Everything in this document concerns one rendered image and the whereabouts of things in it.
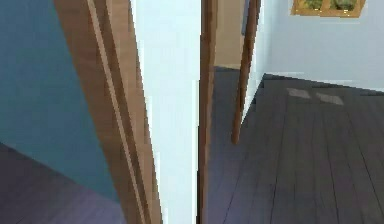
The wooden framed window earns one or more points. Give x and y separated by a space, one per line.
328 7

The brown wooden door frame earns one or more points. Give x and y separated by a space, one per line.
207 100

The brown wooden room door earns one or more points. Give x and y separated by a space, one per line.
110 100

